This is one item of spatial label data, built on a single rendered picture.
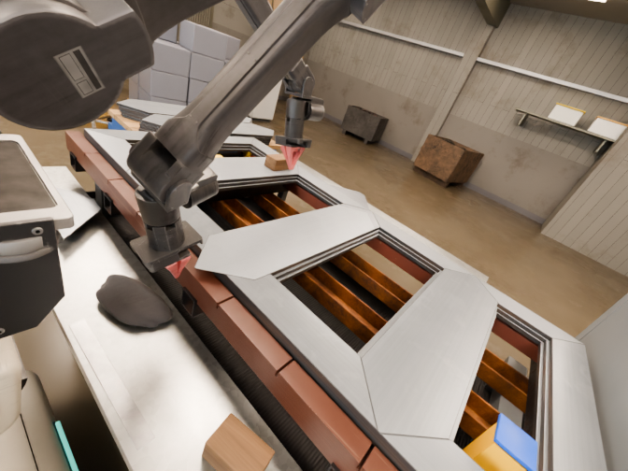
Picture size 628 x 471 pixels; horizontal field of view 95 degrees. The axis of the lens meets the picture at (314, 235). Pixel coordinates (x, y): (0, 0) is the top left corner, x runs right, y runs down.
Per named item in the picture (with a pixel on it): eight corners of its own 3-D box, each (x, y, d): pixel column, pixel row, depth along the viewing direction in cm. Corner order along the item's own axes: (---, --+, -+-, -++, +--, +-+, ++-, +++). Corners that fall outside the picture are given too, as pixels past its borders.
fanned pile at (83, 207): (72, 178, 100) (71, 168, 98) (120, 240, 83) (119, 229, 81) (23, 181, 91) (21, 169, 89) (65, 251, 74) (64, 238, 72)
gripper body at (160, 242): (131, 249, 50) (119, 216, 46) (186, 226, 57) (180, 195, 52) (148, 271, 48) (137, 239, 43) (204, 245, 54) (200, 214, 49)
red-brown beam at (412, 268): (249, 154, 158) (252, 143, 155) (561, 363, 89) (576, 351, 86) (236, 154, 151) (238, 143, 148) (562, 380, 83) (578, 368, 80)
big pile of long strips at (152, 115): (243, 122, 196) (245, 113, 193) (282, 146, 179) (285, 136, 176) (107, 108, 136) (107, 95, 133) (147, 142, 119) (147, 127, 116)
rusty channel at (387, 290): (221, 164, 153) (221, 155, 151) (561, 421, 81) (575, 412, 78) (206, 164, 147) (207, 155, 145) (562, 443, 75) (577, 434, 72)
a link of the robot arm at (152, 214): (123, 184, 42) (149, 201, 41) (165, 168, 47) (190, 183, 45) (135, 220, 47) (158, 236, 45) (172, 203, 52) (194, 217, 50)
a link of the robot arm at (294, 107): (282, 94, 85) (295, 95, 81) (300, 97, 89) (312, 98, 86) (281, 120, 87) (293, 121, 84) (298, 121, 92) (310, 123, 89)
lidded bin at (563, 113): (573, 128, 541) (584, 113, 529) (574, 126, 512) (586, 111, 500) (547, 119, 562) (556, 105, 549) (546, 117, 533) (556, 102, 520)
